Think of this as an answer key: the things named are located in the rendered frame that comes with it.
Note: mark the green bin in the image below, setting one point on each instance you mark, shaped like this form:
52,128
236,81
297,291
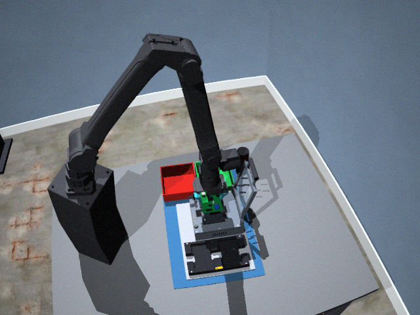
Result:
227,175

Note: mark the red bin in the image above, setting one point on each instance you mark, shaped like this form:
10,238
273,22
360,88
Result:
177,178

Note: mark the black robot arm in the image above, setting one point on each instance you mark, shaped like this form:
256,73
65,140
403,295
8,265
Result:
180,55

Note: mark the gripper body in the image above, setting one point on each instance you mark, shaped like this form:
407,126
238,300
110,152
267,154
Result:
210,185

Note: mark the green circuit board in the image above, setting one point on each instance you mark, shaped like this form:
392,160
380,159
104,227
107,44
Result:
210,203

